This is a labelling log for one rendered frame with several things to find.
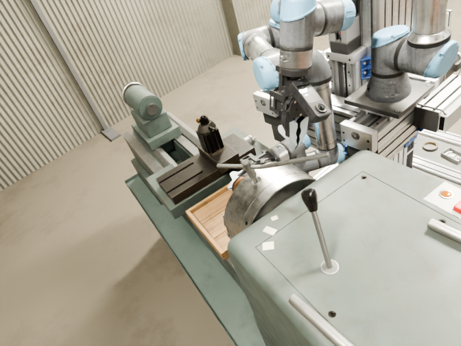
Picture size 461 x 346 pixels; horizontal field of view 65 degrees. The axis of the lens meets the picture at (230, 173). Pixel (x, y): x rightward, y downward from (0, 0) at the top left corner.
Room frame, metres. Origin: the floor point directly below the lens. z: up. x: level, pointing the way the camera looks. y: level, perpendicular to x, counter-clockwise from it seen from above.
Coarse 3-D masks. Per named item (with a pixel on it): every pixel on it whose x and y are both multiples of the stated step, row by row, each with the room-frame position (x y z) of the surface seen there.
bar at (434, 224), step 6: (432, 222) 0.43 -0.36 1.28; (438, 222) 0.43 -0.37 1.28; (432, 228) 0.43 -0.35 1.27; (438, 228) 0.42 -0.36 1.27; (444, 228) 0.41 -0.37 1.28; (450, 228) 0.41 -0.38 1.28; (444, 234) 0.41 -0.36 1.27; (450, 234) 0.40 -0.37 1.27; (456, 234) 0.39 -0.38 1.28; (456, 240) 0.39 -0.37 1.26
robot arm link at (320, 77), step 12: (312, 60) 1.07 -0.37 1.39; (324, 60) 1.09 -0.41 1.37; (312, 72) 1.06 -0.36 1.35; (324, 72) 1.07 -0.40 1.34; (312, 84) 1.08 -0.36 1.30; (324, 84) 1.06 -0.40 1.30; (324, 96) 1.07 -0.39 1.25; (324, 120) 1.06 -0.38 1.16; (324, 132) 1.05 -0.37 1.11; (324, 144) 1.05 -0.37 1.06; (336, 144) 1.06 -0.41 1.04; (336, 156) 1.04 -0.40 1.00
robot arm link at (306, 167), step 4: (308, 152) 1.09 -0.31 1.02; (312, 152) 1.08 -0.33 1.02; (316, 160) 1.05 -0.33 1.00; (296, 164) 1.05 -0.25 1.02; (300, 164) 1.04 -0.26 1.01; (304, 164) 1.05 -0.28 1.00; (308, 164) 1.05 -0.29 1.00; (312, 164) 1.04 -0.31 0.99; (316, 164) 1.04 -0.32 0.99; (300, 168) 1.04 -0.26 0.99; (304, 168) 1.04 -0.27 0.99; (308, 168) 1.04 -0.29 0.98; (312, 168) 1.04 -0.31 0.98; (316, 168) 1.04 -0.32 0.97; (308, 172) 1.06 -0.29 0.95
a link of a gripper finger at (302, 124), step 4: (300, 116) 0.76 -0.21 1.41; (296, 120) 0.76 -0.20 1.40; (300, 120) 0.75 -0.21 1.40; (304, 120) 0.75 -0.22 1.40; (308, 120) 0.75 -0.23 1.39; (300, 124) 0.74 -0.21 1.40; (304, 124) 0.75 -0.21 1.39; (300, 128) 0.74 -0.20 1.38; (304, 128) 0.75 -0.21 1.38; (296, 132) 0.75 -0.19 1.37; (300, 132) 0.74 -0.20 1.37; (304, 132) 0.75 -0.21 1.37; (300, 136) 0.74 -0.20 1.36; (304, 136) 0.74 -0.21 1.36; (296, 140) 0.75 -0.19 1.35; (300, 140) 0.74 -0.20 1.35; (296, 148) 0.74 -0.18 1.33
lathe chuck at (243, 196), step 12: (276, 168) 0.81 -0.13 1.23; (288, 168) 0.81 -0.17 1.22; (264, 180) 0.77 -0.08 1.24; (276, 180) 0.75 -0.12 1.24; (240, 192) 0.78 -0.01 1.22; (252, 192) 0.75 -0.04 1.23; (228, 204) 0.78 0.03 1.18; (240, 204) 0.75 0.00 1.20; (228, 216) 0.76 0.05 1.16; (240, 216) 0.72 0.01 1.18; (228, 228) 0.75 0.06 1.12; (240, 228) 0.70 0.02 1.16
